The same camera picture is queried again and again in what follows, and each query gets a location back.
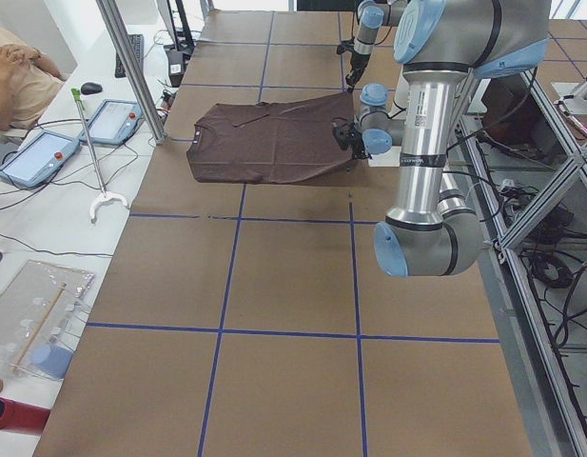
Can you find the wooden stick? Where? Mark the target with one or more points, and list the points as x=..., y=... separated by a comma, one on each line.
x=37, y=328

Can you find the person in beige shirt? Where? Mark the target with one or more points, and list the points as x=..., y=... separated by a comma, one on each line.
x=29, y=81

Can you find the far teach pendant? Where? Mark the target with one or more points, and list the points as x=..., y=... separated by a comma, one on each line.
x=114, y=122

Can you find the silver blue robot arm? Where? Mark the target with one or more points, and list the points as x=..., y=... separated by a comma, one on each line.
x=430, y=231
x=373, y=15

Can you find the aluminium frame post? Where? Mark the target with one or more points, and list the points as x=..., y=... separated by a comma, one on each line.
x=118, y=34

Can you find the wrist black camera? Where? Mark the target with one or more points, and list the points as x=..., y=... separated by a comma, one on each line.
x=344, y=134
x=345, y=46

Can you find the black box with label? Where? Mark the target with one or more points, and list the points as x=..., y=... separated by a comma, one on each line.
x=177, y=62

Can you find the red cylinder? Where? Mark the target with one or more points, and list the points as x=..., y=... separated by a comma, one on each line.
x=22, y=418

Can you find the teach pendant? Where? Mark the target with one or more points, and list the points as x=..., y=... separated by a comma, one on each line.
x=33, y=164
x=114, y=122

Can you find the clear acrylic box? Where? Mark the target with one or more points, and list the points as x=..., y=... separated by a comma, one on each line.
x=22, y=303

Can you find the blue cup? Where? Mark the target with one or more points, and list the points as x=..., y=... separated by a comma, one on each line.
x=52, y=360

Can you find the aluminium frame rail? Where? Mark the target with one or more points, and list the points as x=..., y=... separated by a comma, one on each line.
x=530, y=163

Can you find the near teach pendant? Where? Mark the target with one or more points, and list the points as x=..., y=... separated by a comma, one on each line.
x=33, y=164

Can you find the reacher grabber stick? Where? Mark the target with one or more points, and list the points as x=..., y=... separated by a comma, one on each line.
x=105, y=196

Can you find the dark brown t-shirt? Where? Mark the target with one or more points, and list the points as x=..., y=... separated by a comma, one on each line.
x=270, y=143

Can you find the black computer mouse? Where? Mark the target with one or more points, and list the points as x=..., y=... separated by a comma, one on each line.
x=90, y=88

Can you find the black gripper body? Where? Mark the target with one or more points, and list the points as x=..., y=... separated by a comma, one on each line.
x=358, y=143
x=357, y=62

